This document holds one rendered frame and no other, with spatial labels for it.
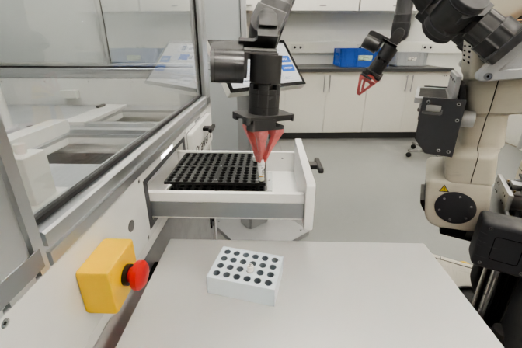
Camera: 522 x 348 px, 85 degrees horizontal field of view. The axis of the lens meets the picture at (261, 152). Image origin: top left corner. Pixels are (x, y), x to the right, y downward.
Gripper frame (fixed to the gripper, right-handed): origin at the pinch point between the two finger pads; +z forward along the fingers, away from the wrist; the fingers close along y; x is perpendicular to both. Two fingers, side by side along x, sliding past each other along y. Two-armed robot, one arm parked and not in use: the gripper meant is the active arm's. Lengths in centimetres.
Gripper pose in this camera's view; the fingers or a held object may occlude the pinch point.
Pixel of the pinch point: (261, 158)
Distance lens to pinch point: 57.2
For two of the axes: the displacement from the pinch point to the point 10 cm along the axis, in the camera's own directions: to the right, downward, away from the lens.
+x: 5.0, 3.1, -8.1
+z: -0.5, 9.4, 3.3
